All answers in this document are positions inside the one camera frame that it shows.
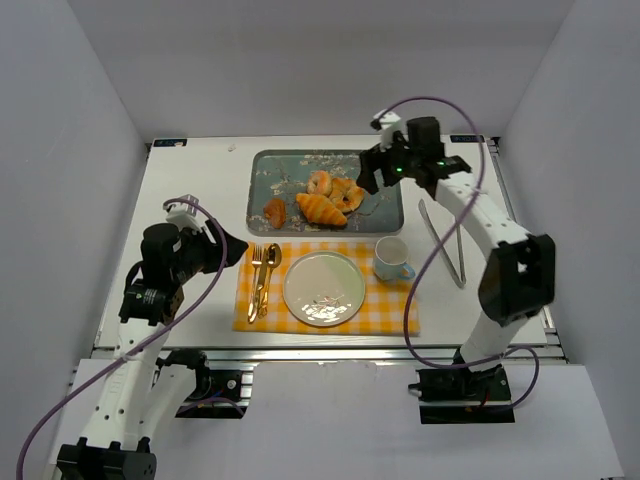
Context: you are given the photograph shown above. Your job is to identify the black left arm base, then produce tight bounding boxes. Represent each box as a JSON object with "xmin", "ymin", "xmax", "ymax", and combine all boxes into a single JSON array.
[{"xmin": 156, "ymin": 349, "xmax": 244, "ymax": 403}]

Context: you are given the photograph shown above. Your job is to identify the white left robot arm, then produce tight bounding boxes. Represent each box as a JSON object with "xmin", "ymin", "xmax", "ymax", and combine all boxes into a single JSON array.
[{"xmin": 56, "ymin": 221, "xmax": 249, "ymax": 479}]

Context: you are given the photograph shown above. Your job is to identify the yellow checkered placemat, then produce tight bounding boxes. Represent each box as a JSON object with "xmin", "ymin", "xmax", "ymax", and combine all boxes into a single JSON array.
[{"xmin": 233, "ymin": 242, "xmax": 412, "ymax": 336}]

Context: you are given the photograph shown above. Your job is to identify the round bun bread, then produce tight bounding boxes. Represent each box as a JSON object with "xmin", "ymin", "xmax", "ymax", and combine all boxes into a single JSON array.
[{"xmin": 306, "ymin": 170, "xmax": 333, "ymax": 197}]

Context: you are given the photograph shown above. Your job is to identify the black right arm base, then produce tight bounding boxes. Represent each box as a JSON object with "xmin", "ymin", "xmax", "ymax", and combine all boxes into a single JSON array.
[{"xmin": 408, "ymin": 365, "xmax": 515, "ymax": 425}]

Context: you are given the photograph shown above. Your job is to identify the blue label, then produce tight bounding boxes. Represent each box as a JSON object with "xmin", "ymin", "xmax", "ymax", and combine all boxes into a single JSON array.
[
  {"xmin": 449, "ymin": 134, "xmax": 485, "ymax": 143},
  {"xmin": 152, "ymin": 138, "xmax": 187, "ymax": 148}
]

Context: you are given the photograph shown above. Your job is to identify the white blue-handled cup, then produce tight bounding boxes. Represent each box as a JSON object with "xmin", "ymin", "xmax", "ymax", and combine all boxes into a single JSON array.
[{"xmin": 373, "ymin": 236, "xmax": 416, "ymax": 281}]

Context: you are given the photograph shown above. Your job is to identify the twisted bread roll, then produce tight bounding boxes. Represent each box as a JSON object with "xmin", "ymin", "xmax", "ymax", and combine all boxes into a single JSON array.
[{"xmin": 329, "ymin": 178, "xmax": 365, "ymax": 213}]

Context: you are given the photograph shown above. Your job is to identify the blue label left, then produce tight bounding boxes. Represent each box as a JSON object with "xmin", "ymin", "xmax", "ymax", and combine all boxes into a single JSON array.
[{"xmin": 152, "ymin": 138, "xmax": 187, "ymax": 148}]

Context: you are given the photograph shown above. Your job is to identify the blue label right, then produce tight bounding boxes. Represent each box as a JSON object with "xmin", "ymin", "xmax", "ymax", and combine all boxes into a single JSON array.
[{"xmin": 449, "ymin": 134, "xmax": 485, "ymax": 143}]

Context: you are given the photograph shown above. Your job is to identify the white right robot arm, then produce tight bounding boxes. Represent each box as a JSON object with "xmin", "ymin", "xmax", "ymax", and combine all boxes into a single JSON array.
[{"xmin": 357, "ymin": 113, "xmax": 556, "ymax": 373}]

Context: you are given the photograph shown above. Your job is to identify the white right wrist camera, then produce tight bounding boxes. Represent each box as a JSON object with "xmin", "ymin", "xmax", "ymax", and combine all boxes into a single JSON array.
[{"xmin": 370, "ymin": 111, "xmax": 403, "ymax": 152}]

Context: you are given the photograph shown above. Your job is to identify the striped croissant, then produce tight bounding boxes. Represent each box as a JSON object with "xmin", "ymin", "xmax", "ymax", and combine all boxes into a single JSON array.
[{"xmin": 296, "ymin": 193, "xmax": 348, "ymax": 227}]

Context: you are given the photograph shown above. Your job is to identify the pale green round plate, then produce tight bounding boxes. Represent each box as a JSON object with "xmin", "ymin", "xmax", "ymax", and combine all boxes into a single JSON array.
[{"xmin": 282, "ymin": 251, "xmax": 366, "ymax": 328}]

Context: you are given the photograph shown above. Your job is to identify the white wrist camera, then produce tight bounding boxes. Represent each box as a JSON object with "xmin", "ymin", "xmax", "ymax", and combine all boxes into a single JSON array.
[
  {"xmin": 163, "ymin": 194, "xmax": 203, "ymax": 233},
  {"xmin": 370, "ymin": 111, "xmax": 403, "ymax": 152}
]

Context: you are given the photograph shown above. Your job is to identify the gold spoon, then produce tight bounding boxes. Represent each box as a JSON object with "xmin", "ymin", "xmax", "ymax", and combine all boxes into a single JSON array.
[{"xmin": 258, "ymin": 243, "xmax": 282, "ymax": 318}]

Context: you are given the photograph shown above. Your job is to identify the gold fork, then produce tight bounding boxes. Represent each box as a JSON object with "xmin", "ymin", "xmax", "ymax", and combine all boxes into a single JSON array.
[{"xmin": 247, "ymin": 245, "xmax": 264, "ymax": 323}]

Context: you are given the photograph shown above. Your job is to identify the small brown bread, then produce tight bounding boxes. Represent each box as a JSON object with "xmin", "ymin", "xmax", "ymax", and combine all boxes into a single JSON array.
[{"xmin": 263, "ymin": 198, "xmax": 286, "ymax": 229}]

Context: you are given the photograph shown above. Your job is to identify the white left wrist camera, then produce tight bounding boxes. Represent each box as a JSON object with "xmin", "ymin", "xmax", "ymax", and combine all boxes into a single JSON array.
[{"xmin": 163, "ymin": 194, "xmax": 203, "ymax": 233}]

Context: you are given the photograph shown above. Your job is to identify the metal tongs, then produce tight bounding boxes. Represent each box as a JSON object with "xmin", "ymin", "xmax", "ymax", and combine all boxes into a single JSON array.
[{"xmin": 418, "ymin": 198, "xmax": 467, "ymax": 289}]

